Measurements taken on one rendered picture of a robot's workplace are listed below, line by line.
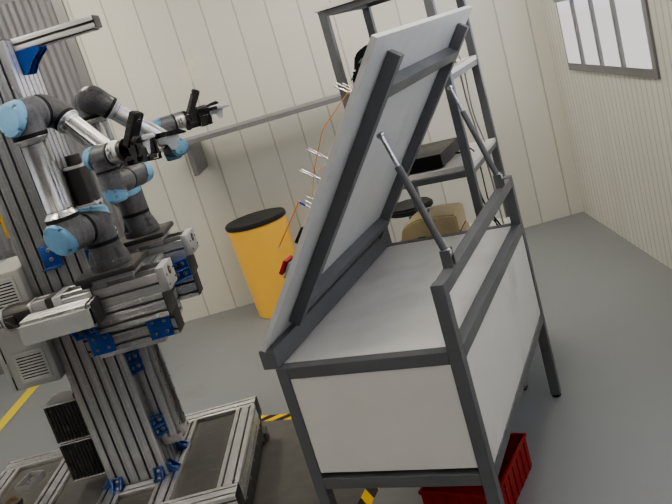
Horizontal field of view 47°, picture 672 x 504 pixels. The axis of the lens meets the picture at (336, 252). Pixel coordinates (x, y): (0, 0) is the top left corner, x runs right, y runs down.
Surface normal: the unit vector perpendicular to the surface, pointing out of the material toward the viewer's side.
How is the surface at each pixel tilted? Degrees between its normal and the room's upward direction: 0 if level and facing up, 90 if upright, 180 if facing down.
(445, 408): 90
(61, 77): 90
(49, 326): 90
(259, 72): 90
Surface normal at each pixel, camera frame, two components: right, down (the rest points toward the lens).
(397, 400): -0.36, 0.34
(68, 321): 0.01, 0.26
